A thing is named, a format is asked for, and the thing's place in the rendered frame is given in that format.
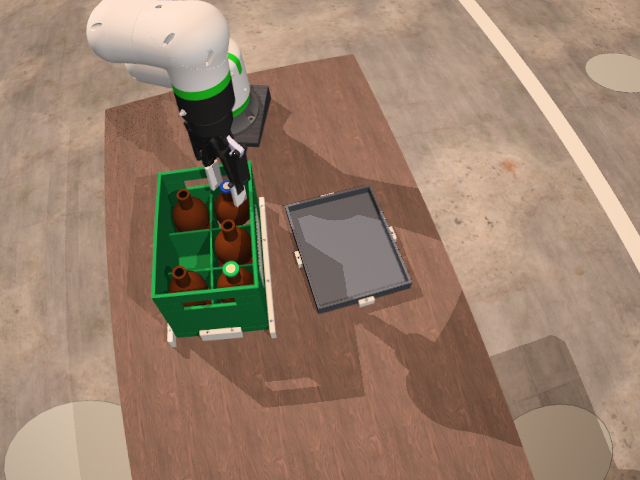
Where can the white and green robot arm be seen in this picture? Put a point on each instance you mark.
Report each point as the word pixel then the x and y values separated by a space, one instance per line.
pixel 190 40

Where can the green divided crate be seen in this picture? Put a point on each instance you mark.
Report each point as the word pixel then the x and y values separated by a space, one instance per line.
pixel 195 250

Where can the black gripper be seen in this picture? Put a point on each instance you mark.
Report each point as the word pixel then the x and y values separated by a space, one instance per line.
pixel 237 169

